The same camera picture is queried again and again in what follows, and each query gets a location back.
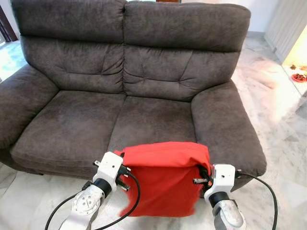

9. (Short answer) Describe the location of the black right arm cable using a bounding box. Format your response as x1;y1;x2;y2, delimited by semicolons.
234;172;279;230

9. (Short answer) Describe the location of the red plate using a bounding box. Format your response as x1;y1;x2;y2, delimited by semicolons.
291;72;307;83

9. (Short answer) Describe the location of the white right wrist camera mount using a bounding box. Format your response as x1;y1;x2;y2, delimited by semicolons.
204;164;237;196

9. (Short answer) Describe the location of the dark brown door frame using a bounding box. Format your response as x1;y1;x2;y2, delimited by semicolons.
0;5;18;44

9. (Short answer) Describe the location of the red pillow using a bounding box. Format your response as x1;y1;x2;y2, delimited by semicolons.
114;142;212;218

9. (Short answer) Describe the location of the white pleated curtain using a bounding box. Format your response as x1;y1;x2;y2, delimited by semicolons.
264;0;307;63

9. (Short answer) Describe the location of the dark grey fabric sofa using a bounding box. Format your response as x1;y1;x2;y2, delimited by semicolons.
0;0;267;179

